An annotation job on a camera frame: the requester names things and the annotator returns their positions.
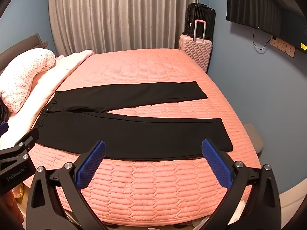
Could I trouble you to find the light pink folded blanket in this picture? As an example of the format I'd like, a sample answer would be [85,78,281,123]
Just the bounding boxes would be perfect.
[0,49,94,149]

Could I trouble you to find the grey pleated curtain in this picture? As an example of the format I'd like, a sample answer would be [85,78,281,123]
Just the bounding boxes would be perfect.
[48,0,201,55]

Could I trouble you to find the small yellow object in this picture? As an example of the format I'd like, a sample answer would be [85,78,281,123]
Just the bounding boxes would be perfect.
[13,184,25,199]

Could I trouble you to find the white paper sheet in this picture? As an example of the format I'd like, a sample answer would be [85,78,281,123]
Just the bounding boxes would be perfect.
[230,200,247,221]

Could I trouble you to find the beige wall socket panel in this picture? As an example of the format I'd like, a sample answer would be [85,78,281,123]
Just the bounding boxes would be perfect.
[270,36,296,58]

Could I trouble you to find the black suitcase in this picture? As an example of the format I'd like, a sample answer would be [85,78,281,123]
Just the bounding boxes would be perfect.
[182,3,216,41]

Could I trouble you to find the black pants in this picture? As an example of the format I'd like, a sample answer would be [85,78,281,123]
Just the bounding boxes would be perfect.
[35,81,234,161]

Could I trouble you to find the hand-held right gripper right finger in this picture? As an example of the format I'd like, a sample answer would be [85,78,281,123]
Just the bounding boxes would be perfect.
[200,138,281,230]

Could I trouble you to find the white dotted pillow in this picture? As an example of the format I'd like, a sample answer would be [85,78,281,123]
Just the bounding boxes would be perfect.
[0,48,57,113]

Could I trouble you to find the black television cable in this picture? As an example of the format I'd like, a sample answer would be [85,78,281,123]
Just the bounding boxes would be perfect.
[252,27,275,50]

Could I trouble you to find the pink suitcase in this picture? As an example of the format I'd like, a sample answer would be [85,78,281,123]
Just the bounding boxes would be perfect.
[179,20,213,73]

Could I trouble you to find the wall-mounted television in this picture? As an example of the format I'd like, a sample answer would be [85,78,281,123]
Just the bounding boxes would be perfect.
[226,0,307,52]

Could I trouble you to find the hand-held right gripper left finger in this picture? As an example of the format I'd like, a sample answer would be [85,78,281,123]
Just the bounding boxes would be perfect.
[26,140,108,230]

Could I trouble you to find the grey headboard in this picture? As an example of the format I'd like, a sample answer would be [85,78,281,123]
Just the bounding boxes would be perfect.
[0,34,48,64]

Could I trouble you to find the pink quilted bed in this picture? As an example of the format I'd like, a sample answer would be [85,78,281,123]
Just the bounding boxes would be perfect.
[31,48,262,224]

